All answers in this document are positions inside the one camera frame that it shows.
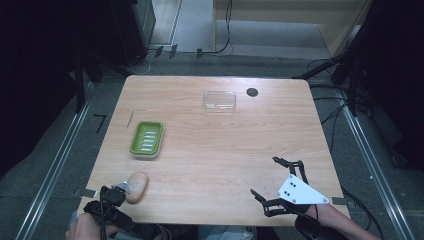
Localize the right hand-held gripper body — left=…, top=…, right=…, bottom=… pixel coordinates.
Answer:
left=277, top=174, right=331, bottom=240

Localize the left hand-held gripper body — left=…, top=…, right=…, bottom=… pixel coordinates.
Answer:
left=82, top=180, right=163, bottom=240

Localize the person's right hand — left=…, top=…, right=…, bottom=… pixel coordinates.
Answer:
left=305, top=203, right=336, bottom=232

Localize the person's left hand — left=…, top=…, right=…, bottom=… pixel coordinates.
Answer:
left=65, top=212, right=120, bottom=240

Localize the person's light clothing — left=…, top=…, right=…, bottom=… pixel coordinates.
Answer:
left=195, top=225, right=258, bottom=240

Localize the green soap dish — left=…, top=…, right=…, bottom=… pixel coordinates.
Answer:
left=129, top=121, right=165, bottom=160

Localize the clear plastic container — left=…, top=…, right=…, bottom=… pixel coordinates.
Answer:
left=203, top=90, right=237, bottom=114

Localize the black metal stand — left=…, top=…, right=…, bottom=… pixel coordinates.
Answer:
left=73, top=52, right=105, bottom=115
left=292, top=31, right=369, bottom=118

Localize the light wooden furniture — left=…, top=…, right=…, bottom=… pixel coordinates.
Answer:
left=212, top=0, right=372, bottom=58

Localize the black cabinet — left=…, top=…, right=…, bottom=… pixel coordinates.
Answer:
left=109, top=0, right=157, bottom=67

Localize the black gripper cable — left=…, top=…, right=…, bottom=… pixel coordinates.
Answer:
left=98, top=185, right=111, bottom=240

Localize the black floor cable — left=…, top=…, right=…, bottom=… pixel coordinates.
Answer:
left=341, top=185, right=385, bottom=240
left=312, top=95, right=348, bottom=155

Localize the metal floor rail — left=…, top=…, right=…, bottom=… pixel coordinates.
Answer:
left=335, top=89, right=416, bottom=240
left=14, top=82, right=97, bottom=240

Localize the white floor cable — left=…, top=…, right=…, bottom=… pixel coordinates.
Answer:
left=132, top=49, right=158, bottom=76

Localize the black hanging cable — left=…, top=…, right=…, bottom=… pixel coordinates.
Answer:
left=199, top=0, right=234, bottom=56

